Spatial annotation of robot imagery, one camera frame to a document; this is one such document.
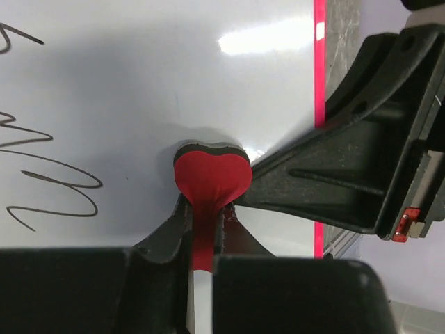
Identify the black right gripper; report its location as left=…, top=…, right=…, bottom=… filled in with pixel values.
left=237, top=1, right=444, bottom=241

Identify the red bone-shaped eraser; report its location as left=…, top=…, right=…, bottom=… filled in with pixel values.
left=173, top=141, right=252, bottom=272

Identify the red-framed whiteboard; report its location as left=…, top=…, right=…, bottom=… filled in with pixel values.
left=1, top=1, right=326, bottom=333

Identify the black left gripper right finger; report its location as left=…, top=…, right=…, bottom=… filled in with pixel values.
left=212, top=205, right=397, bottom=333

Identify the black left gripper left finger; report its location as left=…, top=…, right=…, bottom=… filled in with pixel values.
left=1, top=196, right=191, bottom=333

